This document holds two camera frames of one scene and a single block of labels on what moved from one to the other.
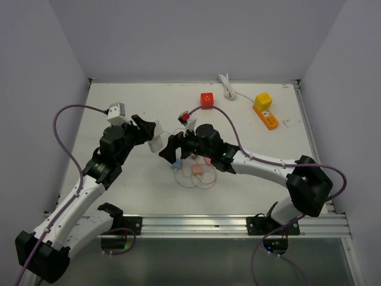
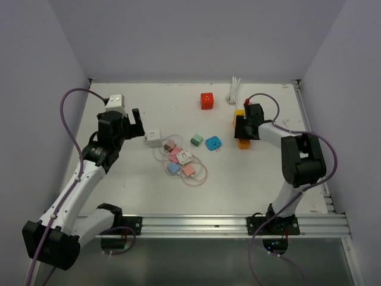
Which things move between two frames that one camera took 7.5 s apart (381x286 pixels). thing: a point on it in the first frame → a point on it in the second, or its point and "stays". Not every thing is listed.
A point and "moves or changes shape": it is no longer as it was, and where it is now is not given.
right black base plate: [265, 225] stays
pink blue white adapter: [158, 128] → [153, 137]
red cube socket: [207, 99] stays
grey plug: [155, 143] moves or changes shape
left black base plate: [133, 223] stays
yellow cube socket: [262, 102] → [237, 112]
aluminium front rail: [234, 226] stays
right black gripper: [179, 140] → [241, 120]
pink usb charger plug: [197, 169] → [189, 170]
